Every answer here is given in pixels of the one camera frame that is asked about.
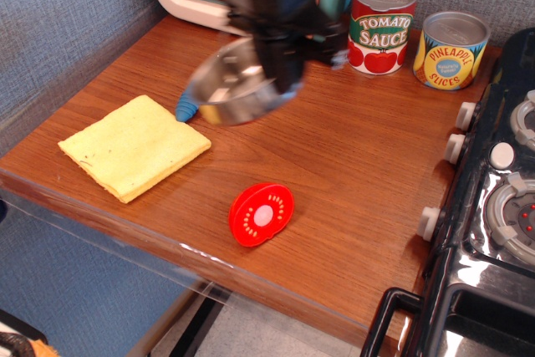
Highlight white stove knob middle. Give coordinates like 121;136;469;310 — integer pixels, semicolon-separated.
443;134;466;165

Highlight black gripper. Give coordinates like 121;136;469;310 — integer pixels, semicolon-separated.
224;0;349;95

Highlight red toy tomato half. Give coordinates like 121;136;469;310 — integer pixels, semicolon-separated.
228;182;294;247

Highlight small metal pot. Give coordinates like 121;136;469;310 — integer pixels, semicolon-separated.
188;38;303;125

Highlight white stove knob upper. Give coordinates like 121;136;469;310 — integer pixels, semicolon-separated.
456;102;477;131

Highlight white stove knob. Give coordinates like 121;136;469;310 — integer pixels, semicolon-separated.
443;134;466;165
417;207;441;242
456;102;477;131

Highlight yellow folded cloth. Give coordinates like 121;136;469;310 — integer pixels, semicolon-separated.
58;95;211;204

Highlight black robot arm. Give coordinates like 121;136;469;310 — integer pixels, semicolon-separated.
224;0;347;94

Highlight orange fuzzy object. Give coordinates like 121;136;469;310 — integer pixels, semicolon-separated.
0;323;59;357

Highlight white stove knob lower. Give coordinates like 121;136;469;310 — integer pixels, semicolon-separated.
417;207;441;242

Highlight pineapple slices can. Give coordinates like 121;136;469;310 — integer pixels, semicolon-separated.
413;11;491;91

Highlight tomato sauce can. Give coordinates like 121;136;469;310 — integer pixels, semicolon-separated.
348;0;417;75

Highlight blue handled fork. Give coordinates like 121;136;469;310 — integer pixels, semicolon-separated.
175;91;199;123

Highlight black toy stove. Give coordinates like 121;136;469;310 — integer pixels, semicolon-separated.
362;28;534;356

